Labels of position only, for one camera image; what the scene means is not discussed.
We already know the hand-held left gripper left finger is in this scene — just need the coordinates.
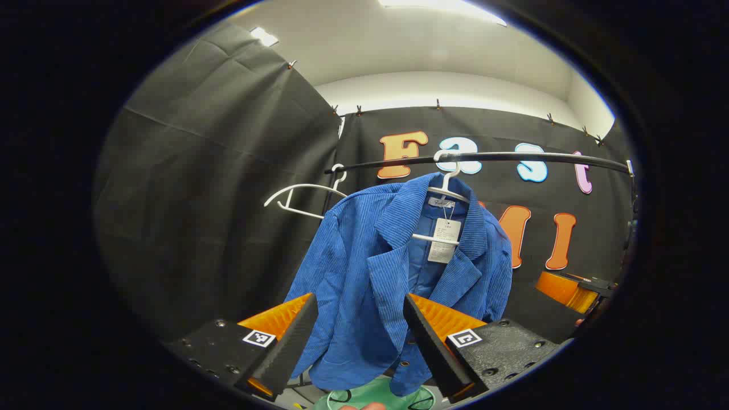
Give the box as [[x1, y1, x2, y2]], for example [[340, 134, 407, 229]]
[[164, 292, 320, 399]]

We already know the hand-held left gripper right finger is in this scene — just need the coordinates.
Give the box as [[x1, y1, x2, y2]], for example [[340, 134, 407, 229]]
[[402, 293, 570, 404]]

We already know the green laundry hamper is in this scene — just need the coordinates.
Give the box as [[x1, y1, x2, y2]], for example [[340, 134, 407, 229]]
[[312, 376, 439, 410]]

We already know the blue corduroy jacket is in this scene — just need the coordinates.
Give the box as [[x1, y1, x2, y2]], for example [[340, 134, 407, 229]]
[[283, 173, 513, 397]]

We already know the black clothes rack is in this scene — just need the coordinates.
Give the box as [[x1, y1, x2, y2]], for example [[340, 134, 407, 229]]
[[323, 151, 640, 228]]

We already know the white hanger with crossbar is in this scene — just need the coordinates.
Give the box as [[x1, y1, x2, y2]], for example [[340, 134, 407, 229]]
[[264, 164, 349, 220], [411, 149, 473, 247]]

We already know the black backdrop cloth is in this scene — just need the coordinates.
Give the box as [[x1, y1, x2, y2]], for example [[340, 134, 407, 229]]
[[335, 107, 637, 342], [94, 23, 342, 342]]

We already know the white paper garment tag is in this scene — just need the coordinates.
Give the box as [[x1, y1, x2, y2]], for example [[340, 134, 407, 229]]
[[427, 219, 462, 264]]

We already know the large ceiling light panel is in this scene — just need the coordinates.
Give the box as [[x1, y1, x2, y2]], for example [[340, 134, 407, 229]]
[[379, 0, 507, 27]]

